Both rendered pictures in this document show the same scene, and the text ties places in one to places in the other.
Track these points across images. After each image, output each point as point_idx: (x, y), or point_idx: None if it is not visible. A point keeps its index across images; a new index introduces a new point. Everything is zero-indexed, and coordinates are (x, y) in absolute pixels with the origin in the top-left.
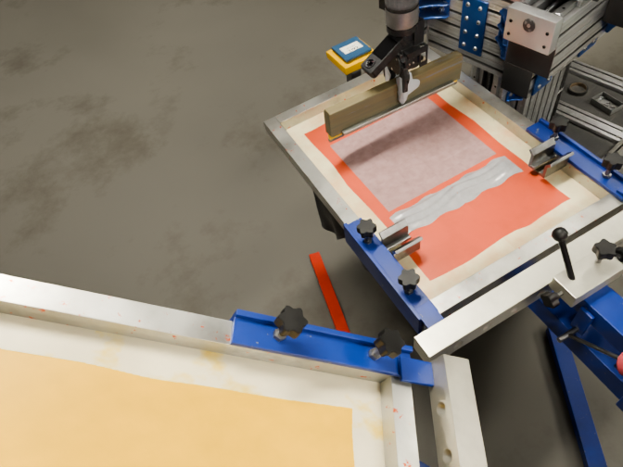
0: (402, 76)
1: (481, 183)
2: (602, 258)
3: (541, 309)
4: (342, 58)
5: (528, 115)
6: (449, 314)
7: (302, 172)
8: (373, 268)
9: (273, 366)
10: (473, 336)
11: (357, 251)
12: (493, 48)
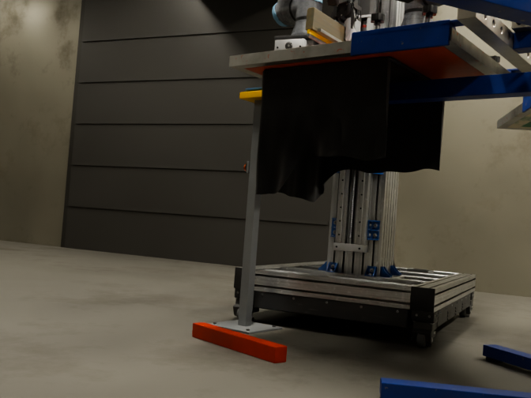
0: (352, 14)
1: None
2: None
3: (508, 79)
4: (258, 89)
5: (387, 198)
6: (460, 44)
7: (288, 50)
8: (390, 35)
9: None
10: (489, 22)
11: (368, 44)
12: None
